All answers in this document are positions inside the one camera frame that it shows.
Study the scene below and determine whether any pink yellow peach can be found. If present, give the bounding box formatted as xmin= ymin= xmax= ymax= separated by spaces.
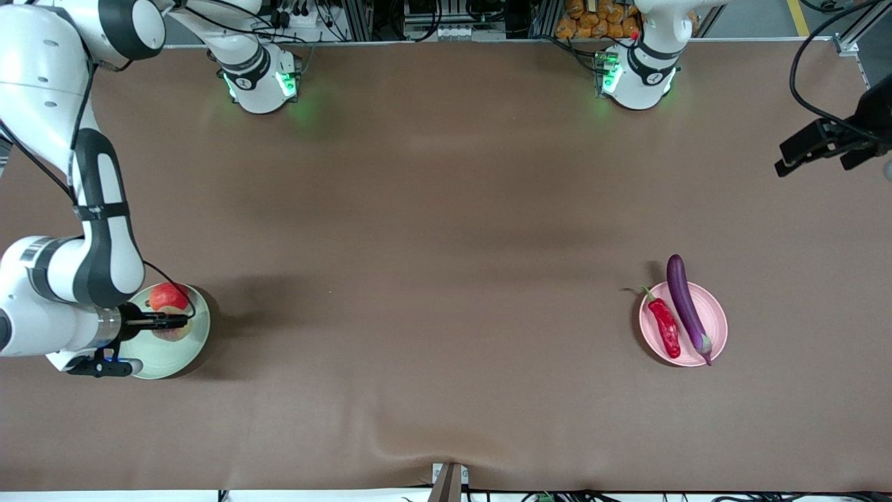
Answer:
xmin=148 ymin=317 xmax=194 ymax=343

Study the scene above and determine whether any red pomegranate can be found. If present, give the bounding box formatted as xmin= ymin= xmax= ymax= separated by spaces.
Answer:
xmin=146 ymin=282 xmax=191 ymax=314

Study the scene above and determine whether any purple eggplant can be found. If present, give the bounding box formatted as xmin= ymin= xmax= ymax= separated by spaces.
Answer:
xmin=666 ymin=254 xmax=714 ymax=367

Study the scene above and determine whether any red chili pepper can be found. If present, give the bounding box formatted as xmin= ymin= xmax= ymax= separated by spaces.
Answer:
xmin=640 ymin=284 xmax=682 ymax=360

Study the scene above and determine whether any green round plate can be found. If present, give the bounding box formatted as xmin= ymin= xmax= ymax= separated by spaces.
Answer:
xmin=120 ymin=282 xmax=211 ymax=381

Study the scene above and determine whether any pink round plate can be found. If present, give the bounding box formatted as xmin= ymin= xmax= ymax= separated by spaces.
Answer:
xmin=638 ymin=280 xmax=729 ymax=367

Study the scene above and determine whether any orange snack bags pile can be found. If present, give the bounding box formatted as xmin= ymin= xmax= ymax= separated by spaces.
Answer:
xmin=555 ymin=0 xmax=642 ymax=40

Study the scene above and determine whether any white power strip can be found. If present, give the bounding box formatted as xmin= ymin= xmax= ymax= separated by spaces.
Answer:
xmin=268 ymin=0 xmax=328 ymax=29

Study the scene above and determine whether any metal equipment rack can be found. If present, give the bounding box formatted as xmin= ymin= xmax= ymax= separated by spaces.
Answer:
xmin=334 ymin=0 xmax=558 ymax=43

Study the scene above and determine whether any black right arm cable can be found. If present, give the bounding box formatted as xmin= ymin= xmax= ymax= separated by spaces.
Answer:
xmin=0 ymin=0 xmax=198 ymax=323

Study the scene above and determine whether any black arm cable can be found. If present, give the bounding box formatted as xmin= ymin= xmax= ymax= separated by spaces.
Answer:
xmin=0 ymin=0 xmax=198 ymax=323
xmin=789 ymin=0 xmax=892 ymax=140

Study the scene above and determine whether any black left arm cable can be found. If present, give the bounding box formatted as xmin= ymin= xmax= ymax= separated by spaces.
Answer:
xmin=789 ymin=0 xmax=892 ymax=140

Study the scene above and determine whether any aluminium frame post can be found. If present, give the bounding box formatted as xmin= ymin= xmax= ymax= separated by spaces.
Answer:
xmin=834 ymin=0 xmax=892 ymax=56

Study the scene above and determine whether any metal table edge bracket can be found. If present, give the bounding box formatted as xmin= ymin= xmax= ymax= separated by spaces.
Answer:
xmin=429 ymin=462 xmax=470 ymax=502

